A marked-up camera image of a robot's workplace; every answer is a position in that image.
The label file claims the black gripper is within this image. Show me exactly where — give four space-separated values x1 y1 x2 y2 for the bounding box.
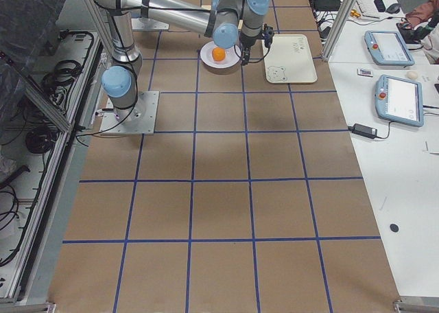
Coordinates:
239 26 261 65

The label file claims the orange fruit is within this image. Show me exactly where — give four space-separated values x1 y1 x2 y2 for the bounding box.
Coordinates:
211 47 226 62

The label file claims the cream bear tray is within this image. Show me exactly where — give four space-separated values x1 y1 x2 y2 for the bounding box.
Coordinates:
262 34 318 84

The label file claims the small white box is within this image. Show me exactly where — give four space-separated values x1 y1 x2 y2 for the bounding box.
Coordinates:
357 68 374 78

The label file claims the black power adapter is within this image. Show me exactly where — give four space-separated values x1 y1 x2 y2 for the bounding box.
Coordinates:
348 124 377 139

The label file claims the upper blue teach pendant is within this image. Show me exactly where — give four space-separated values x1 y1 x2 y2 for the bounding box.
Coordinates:
364 31 415 67

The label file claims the blue teach pendant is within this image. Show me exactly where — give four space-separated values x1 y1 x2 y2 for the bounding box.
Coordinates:
364 31 415 67
375 75 424 128

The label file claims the black computer mouse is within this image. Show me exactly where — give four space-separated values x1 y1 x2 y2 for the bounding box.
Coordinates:
385 3 401 14

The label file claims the lower blue teach pendant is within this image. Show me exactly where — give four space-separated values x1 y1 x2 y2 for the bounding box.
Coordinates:
375 75 424 128

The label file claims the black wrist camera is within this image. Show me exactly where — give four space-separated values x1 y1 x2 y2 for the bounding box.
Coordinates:
263 24 274 50

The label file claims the aluminium frame post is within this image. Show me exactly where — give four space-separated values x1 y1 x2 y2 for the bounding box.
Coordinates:
322 0 356 62

